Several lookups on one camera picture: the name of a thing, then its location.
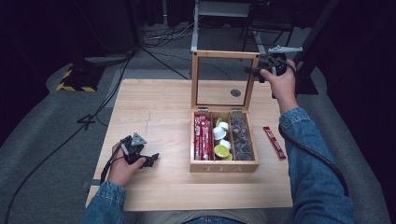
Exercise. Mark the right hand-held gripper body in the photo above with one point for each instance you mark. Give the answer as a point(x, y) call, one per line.
point(278, 63)

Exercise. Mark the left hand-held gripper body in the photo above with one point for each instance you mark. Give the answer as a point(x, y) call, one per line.
point(134, 149)

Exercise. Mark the glass-paned wooden box lid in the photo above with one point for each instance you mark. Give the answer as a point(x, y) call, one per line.
point(194, 81)

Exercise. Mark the wooden compartment box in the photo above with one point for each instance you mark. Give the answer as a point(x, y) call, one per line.
point(224, 167)

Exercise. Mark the person's right hand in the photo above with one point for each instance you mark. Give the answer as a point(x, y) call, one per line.
point(285, 88)

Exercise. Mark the person's left hand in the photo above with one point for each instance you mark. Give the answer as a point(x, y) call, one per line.
point(121, 172)

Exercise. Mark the black slanted stand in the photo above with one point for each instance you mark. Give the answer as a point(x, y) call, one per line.
point(306, 74)

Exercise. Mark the row of red packets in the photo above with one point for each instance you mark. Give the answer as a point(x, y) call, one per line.
point(202, 137)

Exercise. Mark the pile of dark wrapped bags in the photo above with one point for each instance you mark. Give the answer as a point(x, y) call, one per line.
point(242, 140)

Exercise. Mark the red stick sachet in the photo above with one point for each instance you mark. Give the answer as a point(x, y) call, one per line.
point(274, 142)

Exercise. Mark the pile of small creamer cups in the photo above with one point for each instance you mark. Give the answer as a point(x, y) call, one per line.
point(219, 133)

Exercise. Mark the white metal stand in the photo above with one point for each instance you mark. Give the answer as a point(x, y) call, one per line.
point(195, 31)

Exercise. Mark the person's blue jeans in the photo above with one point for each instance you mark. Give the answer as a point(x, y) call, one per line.
point(214, 220)

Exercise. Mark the stand base with hazard stripes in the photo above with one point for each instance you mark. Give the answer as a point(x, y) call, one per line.
point(79, 79)

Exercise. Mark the black chair frame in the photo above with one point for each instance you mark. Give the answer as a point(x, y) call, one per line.
point(271, 21)

